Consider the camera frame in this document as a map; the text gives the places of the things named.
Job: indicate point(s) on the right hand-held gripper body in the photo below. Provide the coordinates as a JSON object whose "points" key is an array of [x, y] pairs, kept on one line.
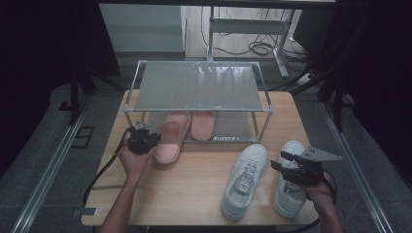
{"points": [[305, 174]]}

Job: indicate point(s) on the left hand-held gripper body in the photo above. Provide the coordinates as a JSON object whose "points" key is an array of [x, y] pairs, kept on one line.
{"points": [[140, 144]]}

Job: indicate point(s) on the pink slipper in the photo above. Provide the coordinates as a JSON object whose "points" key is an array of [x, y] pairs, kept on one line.
{"points": [[202, 127], [170, 145]]}

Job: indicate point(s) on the white sneaker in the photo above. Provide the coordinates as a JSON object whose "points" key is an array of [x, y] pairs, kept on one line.
{"points": [[290, 200], [249, 161]]}

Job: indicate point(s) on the metal mesh shoe rack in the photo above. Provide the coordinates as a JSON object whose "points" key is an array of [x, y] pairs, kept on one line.
{"points": [[197, 85]]}

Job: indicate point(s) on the person's left hand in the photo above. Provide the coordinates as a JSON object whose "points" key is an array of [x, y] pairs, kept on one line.
{"points": [[136, 165]]}

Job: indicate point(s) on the person's right hand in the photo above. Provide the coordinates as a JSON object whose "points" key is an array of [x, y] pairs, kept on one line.
{"points": [[321, 193]]}

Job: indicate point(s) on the black metal stand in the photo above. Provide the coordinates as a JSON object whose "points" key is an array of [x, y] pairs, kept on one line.
{"points": [[74, 97], [338, 106]]}

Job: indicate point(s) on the white power strip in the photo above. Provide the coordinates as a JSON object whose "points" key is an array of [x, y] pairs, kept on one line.
{"points": [[306, 78]]}

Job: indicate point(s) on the white cabinet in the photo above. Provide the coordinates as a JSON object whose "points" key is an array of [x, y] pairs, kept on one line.
{"points": [[142, 27]]}

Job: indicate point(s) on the dark box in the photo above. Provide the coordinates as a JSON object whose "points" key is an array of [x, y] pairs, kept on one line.
{"points": [[312, 32]]}

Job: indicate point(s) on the dark curtain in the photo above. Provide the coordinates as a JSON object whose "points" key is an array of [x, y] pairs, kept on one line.
{"points": [[39, 48], [382, 64]]}

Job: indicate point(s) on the metal floor rail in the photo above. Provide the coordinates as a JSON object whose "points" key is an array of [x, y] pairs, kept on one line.
{"points": [[48, 174], [356, 174]]}

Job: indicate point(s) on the white desk frame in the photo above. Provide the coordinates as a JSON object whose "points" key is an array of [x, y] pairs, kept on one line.
{"points": [[249, 26]]}

